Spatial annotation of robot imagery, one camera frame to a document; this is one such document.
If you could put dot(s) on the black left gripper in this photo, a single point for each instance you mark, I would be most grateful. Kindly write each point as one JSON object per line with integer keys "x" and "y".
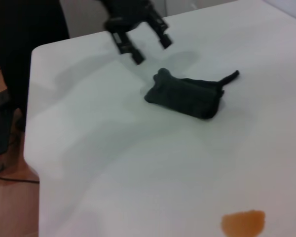
{"x": 128, "y": 12}

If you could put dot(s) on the dark blue rag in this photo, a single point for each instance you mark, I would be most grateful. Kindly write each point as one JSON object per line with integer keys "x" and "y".
{"x": 185, "y": 98}

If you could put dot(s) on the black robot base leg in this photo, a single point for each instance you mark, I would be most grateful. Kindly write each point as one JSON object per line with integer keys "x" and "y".
{"x": 2, "y": 128}

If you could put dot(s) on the black robot torso column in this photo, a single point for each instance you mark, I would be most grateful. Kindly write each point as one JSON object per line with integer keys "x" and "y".
{"x": 27, "y": 37}

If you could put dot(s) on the orange liquid stain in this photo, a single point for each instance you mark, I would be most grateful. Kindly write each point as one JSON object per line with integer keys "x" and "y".
{"x": 244, "y": 222}

